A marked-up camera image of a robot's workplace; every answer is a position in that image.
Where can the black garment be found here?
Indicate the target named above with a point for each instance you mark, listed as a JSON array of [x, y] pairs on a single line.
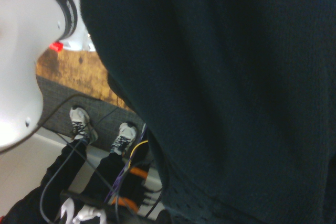
[[223, 90]]

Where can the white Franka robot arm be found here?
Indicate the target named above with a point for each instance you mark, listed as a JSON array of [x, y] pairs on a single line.
[[23, 58]]

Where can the white sneaker black laces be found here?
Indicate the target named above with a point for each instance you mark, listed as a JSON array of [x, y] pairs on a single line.
[[80, 124], [124, 138]]

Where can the rustic wooden table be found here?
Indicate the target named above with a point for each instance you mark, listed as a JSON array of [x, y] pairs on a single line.
[[78, 73]]

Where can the person's black trouser legs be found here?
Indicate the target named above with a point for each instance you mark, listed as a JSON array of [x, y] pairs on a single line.
[[63, 171]]

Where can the white handheld controller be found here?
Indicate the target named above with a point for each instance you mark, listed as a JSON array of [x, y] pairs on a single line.
[[84, 213]]

